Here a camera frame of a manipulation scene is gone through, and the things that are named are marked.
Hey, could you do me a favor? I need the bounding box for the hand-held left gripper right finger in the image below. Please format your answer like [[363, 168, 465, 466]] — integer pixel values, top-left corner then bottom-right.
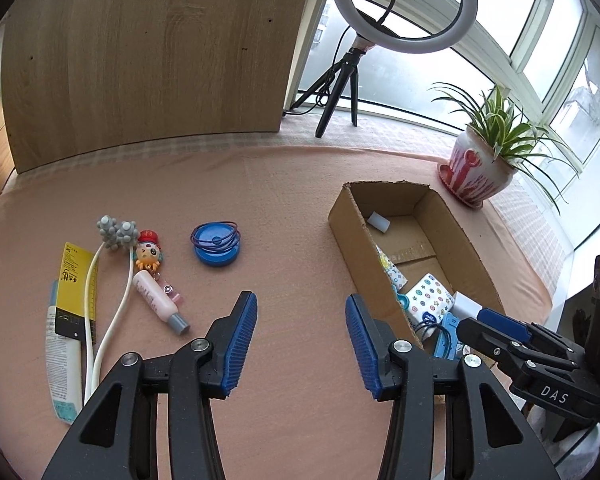
[[345, 294, 556, 480]]

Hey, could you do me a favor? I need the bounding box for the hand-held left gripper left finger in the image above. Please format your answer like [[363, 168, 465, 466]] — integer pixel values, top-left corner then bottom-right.
[[42, 291, 258, 480]]

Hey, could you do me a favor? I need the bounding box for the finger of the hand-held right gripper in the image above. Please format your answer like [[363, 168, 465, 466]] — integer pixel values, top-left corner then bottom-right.
[[456, 317, 556, 386], [476, 308, 583, 361]]

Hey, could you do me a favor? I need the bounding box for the white charger plug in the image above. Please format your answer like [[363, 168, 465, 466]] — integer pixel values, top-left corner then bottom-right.
[[450, 291, 483, 318]]

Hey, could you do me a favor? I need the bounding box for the light blue phone stand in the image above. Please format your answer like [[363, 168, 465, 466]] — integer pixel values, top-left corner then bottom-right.
[[432, 312, 468, 359]]

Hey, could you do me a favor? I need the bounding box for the black cable loop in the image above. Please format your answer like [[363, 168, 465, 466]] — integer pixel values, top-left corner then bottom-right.
[[412, 321, 448, 356]]

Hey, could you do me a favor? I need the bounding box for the monogram print tissue pack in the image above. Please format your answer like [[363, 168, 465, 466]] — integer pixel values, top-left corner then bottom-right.
[[377, 245, 408, 288]]

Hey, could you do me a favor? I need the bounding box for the pink bottle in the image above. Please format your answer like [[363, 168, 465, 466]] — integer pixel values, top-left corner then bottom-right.
[[132, 270, 191, 335]]

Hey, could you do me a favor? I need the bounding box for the purple hair tie bundle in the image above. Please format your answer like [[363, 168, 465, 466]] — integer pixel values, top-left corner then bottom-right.
[[190, 220, 241, 251]]

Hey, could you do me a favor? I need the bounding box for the cardboard box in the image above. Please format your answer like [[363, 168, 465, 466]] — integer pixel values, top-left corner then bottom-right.
[[328, 181, 506, 361]]

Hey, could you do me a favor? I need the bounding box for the cartoon octopus keychain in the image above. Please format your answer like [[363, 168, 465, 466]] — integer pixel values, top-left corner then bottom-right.
[[134, 230, 185, 307]]

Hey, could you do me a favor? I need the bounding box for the grey ball white handle massager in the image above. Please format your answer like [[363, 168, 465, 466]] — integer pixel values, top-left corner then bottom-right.
[[82, 215, 140, 406]]

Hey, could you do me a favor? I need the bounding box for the white and blue tube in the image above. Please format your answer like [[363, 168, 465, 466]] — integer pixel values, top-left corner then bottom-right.
[[45, 280, 84, 426]]

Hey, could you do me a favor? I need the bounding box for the yellow and black card package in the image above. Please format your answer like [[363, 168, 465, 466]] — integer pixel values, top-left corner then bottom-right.
[[55, 241, 99, 345]]

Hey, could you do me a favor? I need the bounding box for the dotted white tissue pack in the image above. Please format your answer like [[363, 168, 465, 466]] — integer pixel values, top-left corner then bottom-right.
[[405, 273, 456, 328]]

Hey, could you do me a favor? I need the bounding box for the red and white pot saucer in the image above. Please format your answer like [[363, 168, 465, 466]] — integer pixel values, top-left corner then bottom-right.
[[437, 160, 486, 209]]

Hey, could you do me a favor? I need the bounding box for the red and white flower pot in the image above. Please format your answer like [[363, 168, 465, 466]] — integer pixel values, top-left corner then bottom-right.
[[450, 125, 520, 201]]

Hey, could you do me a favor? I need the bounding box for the pink blanket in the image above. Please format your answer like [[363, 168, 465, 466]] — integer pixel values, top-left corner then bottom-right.
[[0, 142, 566, 480]]

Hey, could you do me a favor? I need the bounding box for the green spider plant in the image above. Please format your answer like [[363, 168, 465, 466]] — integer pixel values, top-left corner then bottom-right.
[[430, 82, 581, 216]]

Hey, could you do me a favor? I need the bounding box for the black tripod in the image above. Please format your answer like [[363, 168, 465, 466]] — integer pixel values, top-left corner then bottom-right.
[[292, 47, 376, 138]]

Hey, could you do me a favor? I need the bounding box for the wooden board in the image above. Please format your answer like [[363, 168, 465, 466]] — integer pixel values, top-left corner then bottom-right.
[[0, 0, 316, 173]]

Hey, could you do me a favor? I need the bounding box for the white window frame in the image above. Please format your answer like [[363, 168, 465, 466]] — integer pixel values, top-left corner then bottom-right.
[[280, 0, 600, 251]]

